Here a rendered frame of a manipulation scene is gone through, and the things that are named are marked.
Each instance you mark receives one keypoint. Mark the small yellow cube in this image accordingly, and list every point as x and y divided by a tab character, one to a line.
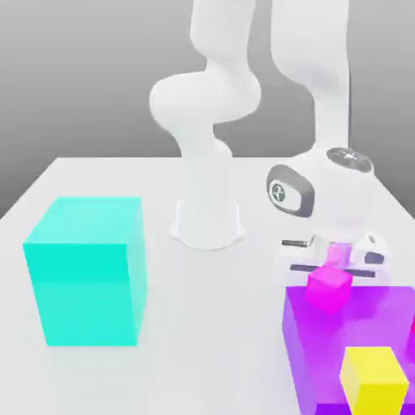
373	382

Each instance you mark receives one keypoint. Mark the large purple box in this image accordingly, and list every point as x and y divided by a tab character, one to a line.
327	350

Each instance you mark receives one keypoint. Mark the small pink cube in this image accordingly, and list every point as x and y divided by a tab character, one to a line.
411	343

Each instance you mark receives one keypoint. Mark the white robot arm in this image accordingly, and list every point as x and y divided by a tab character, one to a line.
204	103

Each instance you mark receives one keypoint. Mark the large cyan box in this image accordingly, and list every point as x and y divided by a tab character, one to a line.
84	285

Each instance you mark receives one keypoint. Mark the small magenta cube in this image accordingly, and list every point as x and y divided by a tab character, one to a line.
328	290

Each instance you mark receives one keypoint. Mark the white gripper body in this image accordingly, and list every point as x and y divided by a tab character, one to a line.
366	274

